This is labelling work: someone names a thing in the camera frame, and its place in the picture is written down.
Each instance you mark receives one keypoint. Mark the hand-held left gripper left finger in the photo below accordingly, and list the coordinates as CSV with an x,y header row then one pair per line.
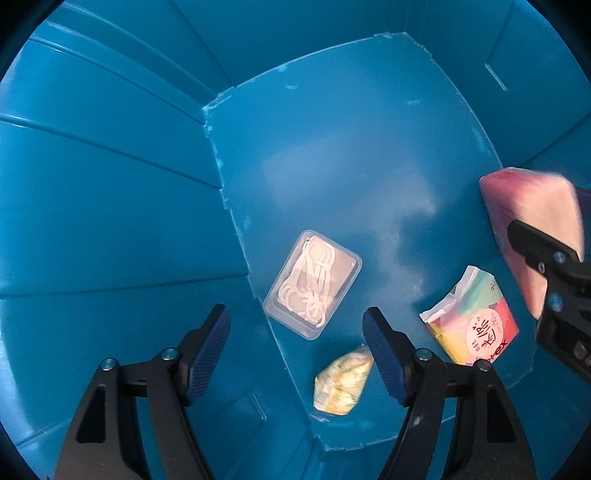
x,y
210,355

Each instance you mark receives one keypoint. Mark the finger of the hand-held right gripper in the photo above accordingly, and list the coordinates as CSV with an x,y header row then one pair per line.
x,y
531,240

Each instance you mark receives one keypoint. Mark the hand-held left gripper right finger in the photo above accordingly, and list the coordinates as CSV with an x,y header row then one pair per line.
x,y
385,355

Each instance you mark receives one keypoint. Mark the pink soft packet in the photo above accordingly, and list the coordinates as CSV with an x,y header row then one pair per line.
x,y
540,207

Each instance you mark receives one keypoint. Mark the clear plastic box white loops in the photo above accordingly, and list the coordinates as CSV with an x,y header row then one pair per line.
x,y
311,284

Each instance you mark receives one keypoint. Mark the blue plastic bin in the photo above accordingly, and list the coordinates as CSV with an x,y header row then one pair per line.
x,y
115,207

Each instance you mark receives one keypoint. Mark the small yellow patterned packet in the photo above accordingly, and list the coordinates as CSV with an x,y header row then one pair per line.
x,y
344,383

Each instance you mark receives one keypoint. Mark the colourful tissue packet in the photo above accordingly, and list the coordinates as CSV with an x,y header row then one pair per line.
x,y
471,318

